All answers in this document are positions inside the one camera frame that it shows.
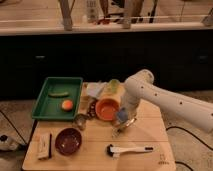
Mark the pale translucent gripper body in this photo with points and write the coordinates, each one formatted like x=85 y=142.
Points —
x=129 y=112

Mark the blue grey sponge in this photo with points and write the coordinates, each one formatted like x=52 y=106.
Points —
x=122 y=115

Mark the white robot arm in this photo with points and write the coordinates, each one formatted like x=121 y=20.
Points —
x=141 y=86

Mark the orange red bowl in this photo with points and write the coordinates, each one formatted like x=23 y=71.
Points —
x=106 y=109

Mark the dark maroon bowl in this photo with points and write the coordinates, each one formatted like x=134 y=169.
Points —
x=68 y=141

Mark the light green plastic cup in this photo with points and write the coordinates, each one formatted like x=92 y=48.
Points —
x=113 y=85

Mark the dark brown grape bunch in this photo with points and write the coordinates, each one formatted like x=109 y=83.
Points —
x=91 y=110

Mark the white folded cloth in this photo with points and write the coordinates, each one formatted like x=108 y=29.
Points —
x=95 y=89

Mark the white black dish brush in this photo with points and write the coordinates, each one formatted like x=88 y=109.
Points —
x=113 y=151

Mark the small metal cup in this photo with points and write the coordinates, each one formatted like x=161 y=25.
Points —
x=80 y=121

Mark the wooden table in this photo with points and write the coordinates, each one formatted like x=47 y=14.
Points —
x=148 y=130

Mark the orange peach toy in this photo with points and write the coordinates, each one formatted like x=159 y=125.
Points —
x=67 y=105

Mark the green cucumber toy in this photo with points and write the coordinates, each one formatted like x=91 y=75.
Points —
x=62 y=94

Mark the green plastic tray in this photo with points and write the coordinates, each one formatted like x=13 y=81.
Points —
x=49 y=108

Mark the wooden block with black strip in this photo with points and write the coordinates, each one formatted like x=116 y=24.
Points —
x=44 y=146

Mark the grey device on floor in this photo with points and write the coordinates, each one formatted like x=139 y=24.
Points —
x=9 y=144

